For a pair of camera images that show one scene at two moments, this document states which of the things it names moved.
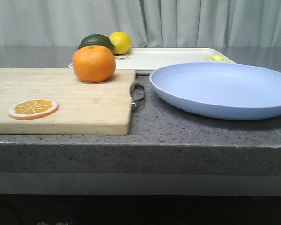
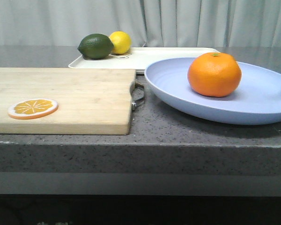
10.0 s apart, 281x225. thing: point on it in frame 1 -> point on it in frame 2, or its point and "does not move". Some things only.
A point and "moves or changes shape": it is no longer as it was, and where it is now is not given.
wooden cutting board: [88, 108] does not move
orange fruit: [93, 63] -> [214, 74]
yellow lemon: [122, 42] does not move
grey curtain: [148, 23] does not move
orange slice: [32, 108] does not move
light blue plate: [224, 91] moves or changes shape
